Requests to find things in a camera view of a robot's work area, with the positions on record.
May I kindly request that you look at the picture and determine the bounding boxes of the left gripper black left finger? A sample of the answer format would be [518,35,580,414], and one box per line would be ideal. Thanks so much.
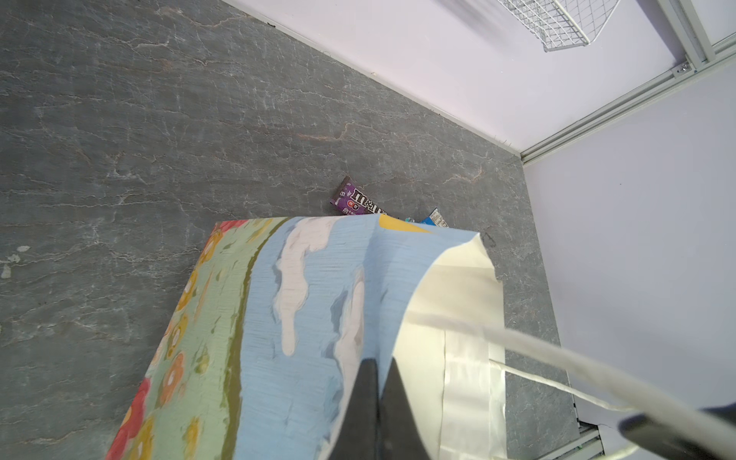
[329,358,379,460]

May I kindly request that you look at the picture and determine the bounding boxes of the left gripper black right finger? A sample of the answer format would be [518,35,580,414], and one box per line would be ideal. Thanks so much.
[379,358,429,460]

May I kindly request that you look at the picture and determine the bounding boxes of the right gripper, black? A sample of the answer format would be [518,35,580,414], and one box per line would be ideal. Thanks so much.
[618,402,735,459]

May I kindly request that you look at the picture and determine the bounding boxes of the paper bag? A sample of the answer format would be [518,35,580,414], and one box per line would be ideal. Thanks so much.
[104,215,736,460]

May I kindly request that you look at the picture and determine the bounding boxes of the purple M&M's packet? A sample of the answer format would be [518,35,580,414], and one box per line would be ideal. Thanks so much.
[330,176,384,216]

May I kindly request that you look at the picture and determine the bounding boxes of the blue snack packet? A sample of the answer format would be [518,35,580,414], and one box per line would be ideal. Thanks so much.
[422,208,449,228]

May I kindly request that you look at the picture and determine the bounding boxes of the white wire basket, long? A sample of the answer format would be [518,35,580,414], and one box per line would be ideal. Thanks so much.
[498,0,620,53]

